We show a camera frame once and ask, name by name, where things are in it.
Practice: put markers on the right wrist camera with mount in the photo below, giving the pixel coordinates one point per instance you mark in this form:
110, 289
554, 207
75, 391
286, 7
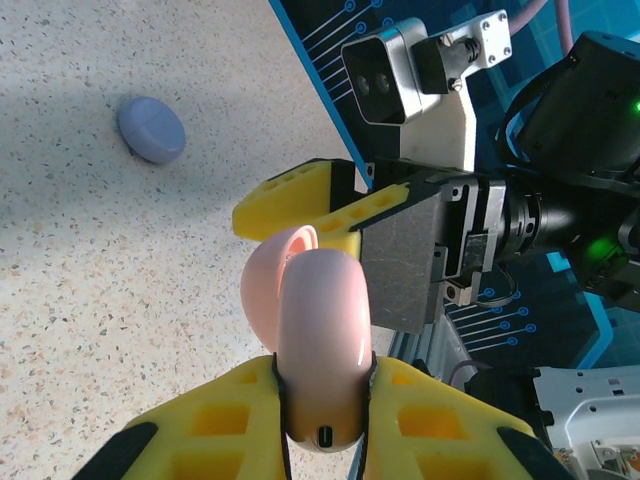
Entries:
385, 85

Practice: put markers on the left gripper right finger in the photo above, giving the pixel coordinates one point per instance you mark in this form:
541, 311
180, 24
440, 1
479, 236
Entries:
440, 440

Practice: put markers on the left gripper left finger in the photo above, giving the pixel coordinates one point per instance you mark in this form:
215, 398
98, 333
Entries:
215, 435

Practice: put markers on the purple earbud charging case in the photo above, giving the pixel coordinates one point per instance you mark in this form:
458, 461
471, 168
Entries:
152, 130

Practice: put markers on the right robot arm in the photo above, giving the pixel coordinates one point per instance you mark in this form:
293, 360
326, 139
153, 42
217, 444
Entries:
585, 400

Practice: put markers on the pink earbud charging case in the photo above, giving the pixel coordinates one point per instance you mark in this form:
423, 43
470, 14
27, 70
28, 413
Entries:
325, 325

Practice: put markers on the right blue table border strip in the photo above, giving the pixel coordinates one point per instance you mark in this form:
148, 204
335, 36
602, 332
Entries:
317, 80

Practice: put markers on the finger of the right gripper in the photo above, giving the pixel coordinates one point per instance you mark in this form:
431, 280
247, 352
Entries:
360, 215
285, 205

